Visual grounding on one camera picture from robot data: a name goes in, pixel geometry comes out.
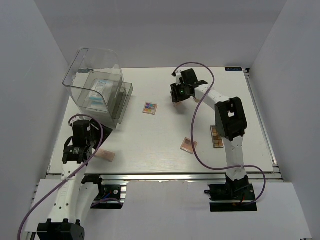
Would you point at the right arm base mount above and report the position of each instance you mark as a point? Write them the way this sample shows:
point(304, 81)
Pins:
point(224, 200)

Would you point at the black blue table label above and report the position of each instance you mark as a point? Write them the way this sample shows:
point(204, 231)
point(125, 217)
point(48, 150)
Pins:
point(233, 69)

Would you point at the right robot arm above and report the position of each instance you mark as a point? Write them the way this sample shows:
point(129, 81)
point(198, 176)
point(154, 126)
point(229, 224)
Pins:
point(230, 121)

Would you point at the long brown eyeshadow palette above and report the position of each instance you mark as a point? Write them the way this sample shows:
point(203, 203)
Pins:
point(216, 138)

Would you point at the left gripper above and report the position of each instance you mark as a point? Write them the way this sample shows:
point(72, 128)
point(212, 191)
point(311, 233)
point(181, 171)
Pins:
point(106, 132)

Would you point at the pink flat makeup box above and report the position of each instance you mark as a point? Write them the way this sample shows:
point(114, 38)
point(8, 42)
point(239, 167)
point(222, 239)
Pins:
point(105, 155)

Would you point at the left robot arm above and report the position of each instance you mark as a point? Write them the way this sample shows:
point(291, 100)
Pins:
point(78, 191)

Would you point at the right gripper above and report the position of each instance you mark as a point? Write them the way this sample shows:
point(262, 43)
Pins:
point(176, 97)

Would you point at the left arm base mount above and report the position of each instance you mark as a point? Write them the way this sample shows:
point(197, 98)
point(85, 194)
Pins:
point(109, 196)

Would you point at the white blue wipes packet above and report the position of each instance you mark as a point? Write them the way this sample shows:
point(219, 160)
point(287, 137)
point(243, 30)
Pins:
point(100, 92)

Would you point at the foundation bottle clear cap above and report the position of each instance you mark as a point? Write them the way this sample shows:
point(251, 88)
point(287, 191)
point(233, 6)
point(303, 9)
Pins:
point(177, 104)

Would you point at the clear acrylic makeup organizer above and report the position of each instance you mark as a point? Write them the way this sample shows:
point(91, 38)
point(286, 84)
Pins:
point(89, 64)

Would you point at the brown quad eyeshadow palette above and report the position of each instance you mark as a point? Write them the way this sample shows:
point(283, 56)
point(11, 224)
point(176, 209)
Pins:
point(187, 146)

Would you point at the colourful eyeshadow palette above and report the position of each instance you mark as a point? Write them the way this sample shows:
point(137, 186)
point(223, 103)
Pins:
point(150, 108)

